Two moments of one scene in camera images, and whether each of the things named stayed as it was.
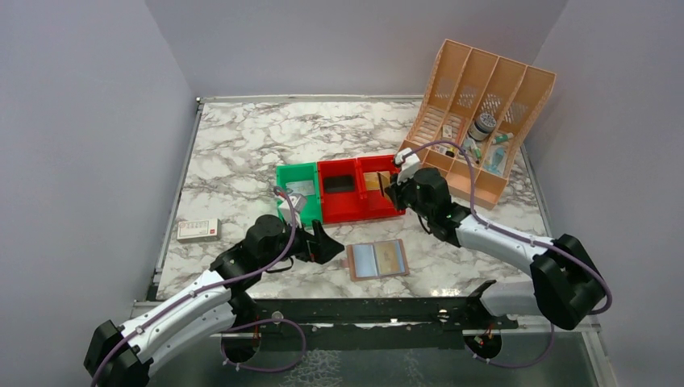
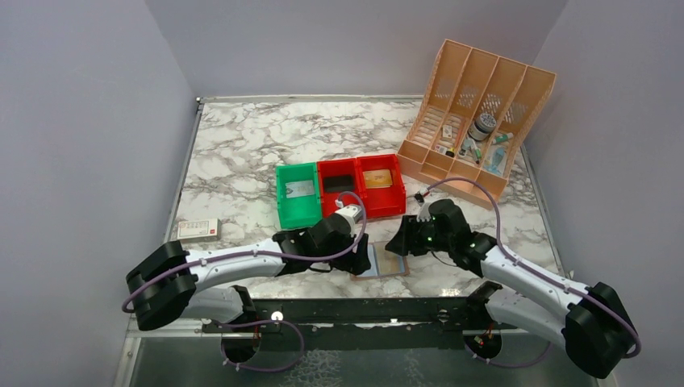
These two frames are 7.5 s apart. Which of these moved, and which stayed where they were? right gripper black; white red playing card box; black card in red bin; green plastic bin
Moved: right gripper black
Stayed: white red playing card box; green plastic bin; black card in red bin
